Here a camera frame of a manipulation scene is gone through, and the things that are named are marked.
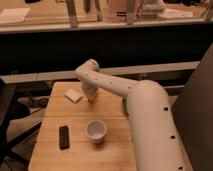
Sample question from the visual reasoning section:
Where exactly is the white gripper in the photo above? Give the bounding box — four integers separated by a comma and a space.
81, 82, 98, 104

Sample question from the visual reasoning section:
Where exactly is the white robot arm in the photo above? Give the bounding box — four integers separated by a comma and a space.
75, 59, 194, 171

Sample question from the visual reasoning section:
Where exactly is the white sponge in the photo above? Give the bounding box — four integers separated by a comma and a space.
64, 89, 82, 103

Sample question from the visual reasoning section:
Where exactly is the black rectangular sponge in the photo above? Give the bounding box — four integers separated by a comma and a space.
59, 126, 69, 150

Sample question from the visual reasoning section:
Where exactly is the white paper cup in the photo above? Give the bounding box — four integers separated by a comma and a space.
86, 120, 107, 144

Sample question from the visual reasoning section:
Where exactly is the green bowl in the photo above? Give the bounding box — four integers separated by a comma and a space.
122, 98, 129, 116

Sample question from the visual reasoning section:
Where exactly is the wooden table board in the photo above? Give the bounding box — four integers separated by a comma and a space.
29, 82, 137, 171

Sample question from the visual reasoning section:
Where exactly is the black chair left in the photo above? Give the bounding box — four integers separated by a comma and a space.
0, 78, 41, 166

